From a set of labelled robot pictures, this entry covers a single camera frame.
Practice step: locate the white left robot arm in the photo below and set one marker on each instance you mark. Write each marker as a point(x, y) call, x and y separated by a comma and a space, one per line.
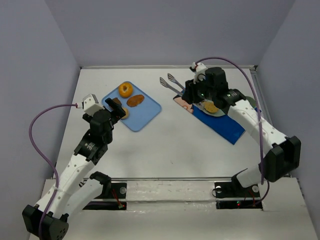
point(48, 218)

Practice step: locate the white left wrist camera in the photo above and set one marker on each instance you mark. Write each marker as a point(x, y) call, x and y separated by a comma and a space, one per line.
point(91, 105)

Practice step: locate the pale green plate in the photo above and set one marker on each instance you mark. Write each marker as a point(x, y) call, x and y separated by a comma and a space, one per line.
point(220, 113)

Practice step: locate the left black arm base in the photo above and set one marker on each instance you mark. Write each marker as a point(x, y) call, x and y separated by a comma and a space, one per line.
point(112, 196)

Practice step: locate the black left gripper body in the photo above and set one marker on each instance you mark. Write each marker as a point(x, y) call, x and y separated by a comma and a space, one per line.
point(115, 106)

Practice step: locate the light blue tray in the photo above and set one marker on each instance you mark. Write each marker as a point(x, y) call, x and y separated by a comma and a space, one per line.
point(140, 115)

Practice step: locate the pale green cup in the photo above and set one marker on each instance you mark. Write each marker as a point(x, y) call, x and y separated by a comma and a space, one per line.
point(252, 102)

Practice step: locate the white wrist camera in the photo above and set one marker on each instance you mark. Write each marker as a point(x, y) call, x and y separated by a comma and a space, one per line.
point(199, 69)
point(91, 105)

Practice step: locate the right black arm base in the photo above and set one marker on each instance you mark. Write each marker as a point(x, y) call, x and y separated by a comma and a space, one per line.
point(231, 195)

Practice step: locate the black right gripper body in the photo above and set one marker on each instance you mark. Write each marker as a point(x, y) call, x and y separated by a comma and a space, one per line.
point(188, 91)

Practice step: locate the metal mounting rail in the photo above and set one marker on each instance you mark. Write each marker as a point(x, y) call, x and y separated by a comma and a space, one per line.
point(217, 179)

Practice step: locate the round seeded bread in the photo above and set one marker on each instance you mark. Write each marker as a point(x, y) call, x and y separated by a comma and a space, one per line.
point(210, 107)

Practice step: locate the blue cartoon placemat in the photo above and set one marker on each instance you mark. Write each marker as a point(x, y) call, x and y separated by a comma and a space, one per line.
point(224, 125)

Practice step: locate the orange bagel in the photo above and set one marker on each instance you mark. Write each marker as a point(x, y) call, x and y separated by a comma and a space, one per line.
point(125, 90)

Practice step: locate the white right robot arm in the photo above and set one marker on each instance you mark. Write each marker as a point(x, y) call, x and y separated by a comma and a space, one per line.
point(280, 153)

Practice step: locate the pale round bun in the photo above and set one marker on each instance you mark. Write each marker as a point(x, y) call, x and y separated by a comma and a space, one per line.
point(126, 113)

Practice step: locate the dark brown small bread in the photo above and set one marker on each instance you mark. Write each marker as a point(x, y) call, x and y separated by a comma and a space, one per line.
point(117, 101)

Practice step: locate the brown flat pastry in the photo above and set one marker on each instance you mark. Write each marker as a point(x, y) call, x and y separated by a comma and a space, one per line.
point(135, 100)

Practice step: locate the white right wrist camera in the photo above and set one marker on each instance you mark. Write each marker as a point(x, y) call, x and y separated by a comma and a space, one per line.
point(199, 69)

